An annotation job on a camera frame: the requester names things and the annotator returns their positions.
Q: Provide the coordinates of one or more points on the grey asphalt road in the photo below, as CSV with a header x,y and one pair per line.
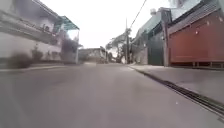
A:
x,y
96,100

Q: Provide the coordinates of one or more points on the building with red gate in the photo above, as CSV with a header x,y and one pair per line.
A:
x,y
186,40

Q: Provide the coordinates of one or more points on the pale kerb strip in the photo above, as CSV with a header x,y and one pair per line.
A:
x,y
30,68

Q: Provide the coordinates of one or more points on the dark drain gutter strip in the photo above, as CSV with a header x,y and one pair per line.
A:
x,y
186,93

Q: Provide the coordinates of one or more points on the white building with balcony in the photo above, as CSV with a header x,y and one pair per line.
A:
x,y
26,36

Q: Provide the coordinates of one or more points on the utility pole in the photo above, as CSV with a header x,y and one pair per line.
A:
x,y
127,46

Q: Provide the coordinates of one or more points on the low grey building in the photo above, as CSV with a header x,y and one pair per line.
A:
x,y
90,55

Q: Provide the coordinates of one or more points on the bushes by white wall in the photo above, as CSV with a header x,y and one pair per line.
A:
x,y
23,59

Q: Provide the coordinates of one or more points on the grey concrete pavement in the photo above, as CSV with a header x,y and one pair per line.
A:
x,y
193,80

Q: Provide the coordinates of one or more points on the trees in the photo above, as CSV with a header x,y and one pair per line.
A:
x,y
117,45

